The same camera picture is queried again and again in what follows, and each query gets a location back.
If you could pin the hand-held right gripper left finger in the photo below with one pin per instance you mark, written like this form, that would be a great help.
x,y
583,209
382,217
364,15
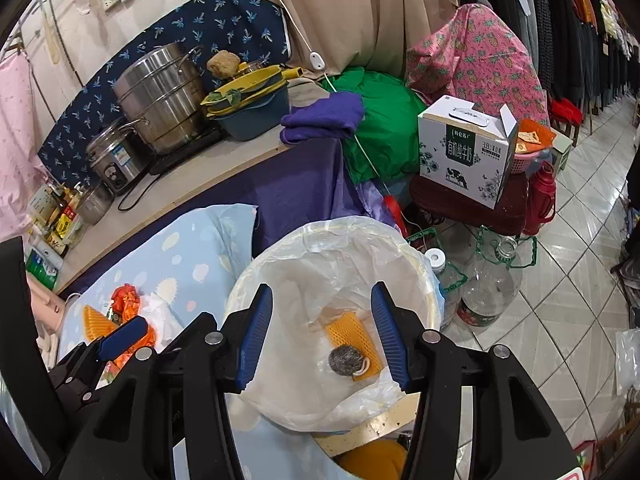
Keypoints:
x,y
255,340

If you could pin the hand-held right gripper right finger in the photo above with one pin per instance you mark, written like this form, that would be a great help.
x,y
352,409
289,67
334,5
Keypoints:
x,y
390,340

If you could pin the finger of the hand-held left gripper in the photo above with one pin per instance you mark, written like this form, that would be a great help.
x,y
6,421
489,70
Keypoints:
x,y
82,392
122,335

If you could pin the green snack packet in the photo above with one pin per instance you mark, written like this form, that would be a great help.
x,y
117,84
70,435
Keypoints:
x,y
114,315

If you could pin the orange plastic wrapper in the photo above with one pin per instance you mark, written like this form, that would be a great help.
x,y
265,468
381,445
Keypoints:
x,y
95,325

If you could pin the orange foam net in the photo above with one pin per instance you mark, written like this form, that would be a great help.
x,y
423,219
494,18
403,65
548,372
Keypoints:
x,y
350,335

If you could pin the white tissue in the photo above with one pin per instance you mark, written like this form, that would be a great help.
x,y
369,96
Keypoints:
x,y
157,310

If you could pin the steel wool scourer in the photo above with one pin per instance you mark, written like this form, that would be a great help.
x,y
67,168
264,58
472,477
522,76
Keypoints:
x,y
342,360

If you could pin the cream round trash bin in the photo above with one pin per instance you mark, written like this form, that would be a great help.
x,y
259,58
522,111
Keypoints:
x,y
434,285

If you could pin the clear plastic bin bag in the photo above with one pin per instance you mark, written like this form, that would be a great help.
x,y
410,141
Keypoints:
x,y
320,260

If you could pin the pink plastic appliance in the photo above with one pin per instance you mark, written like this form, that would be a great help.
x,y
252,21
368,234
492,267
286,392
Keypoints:
x,y
45,305

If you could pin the green and white carton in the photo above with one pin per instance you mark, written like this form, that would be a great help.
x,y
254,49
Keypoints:
x,y
42,265

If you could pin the clear bottle with white cap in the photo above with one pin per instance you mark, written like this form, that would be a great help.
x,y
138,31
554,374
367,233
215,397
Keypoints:
x,y
440,270

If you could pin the wooden board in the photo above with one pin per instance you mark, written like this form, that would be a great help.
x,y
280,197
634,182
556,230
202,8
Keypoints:
x,y
370,430

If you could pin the large uncapped clear bottle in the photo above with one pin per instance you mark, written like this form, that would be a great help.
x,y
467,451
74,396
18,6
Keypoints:
x,y
487,285

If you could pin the row of condiment bottles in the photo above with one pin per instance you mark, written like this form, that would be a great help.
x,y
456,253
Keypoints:
x,y
60,220

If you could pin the small steel bowl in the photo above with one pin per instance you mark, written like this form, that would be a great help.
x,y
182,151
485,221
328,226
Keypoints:
x,y
92,202

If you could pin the lavender cloth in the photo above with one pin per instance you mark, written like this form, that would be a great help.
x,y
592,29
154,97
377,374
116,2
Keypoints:
x,y
375,200

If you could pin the dark purple tablecloth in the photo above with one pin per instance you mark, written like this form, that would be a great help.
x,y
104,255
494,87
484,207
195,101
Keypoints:
x,y
300,180

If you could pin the dark red stool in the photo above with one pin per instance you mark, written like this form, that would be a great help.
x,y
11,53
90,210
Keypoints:
x,y
500,210

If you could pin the steel rice cooker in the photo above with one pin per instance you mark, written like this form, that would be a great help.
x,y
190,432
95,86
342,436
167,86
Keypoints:
x,y
112,160

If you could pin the pink hanging cloth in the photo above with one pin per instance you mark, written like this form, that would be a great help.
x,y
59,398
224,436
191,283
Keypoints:
x,y
15,150

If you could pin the black induction cooker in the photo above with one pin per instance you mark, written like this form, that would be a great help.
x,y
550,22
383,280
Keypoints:
x,y
185,152

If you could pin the white milk carton box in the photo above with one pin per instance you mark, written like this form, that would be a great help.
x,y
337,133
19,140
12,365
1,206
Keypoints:
x,y
465,155

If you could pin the red thermos flask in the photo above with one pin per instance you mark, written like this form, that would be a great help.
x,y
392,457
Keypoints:
x,y
540,195

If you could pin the green cloth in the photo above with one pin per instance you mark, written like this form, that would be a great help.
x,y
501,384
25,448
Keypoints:
x,y
390,125

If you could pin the blue plastic basin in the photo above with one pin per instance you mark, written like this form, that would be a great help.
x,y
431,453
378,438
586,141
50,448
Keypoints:
x,y
255,115

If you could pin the red printed box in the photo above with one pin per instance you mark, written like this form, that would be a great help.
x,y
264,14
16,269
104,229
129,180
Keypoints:
x,y
585,460

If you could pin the pink plastic basket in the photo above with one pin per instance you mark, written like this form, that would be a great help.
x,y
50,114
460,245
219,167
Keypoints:
x,y
530,157

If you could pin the large steel stockpot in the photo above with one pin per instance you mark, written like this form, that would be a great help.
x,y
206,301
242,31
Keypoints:
x,y
155,105

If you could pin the bright purple folded cloth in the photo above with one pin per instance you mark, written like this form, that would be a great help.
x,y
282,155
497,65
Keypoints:
x,y
325,115

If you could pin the green vegetable leaf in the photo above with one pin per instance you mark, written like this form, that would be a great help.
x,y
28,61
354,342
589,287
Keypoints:
x,y
231,95

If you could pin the dark cloth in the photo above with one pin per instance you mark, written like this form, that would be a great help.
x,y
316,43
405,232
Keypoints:
x,y
632,175
627,260

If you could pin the small pale green stool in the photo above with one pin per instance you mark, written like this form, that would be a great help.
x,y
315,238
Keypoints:
x,y
562,147

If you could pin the brown sponge lump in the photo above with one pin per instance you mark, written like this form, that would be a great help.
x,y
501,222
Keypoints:
x,y
222,65

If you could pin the red cushioned stool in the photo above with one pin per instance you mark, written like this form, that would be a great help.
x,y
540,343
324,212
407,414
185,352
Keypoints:
x,y
565,110

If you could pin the pink pineapple print cloth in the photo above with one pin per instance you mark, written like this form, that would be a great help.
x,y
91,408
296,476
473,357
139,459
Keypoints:
x,y
475,60

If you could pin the navy leaf print cloth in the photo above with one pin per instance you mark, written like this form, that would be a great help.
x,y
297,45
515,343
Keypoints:
x,y
225,25

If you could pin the beige curtain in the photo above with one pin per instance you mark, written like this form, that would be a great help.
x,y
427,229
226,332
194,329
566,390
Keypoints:
x,y
375,10

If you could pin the row of hanging clothes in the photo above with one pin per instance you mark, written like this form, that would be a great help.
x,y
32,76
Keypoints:
x,y
550,10

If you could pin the white wall socket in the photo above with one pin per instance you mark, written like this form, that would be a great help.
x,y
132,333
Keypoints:
x,y
108,1

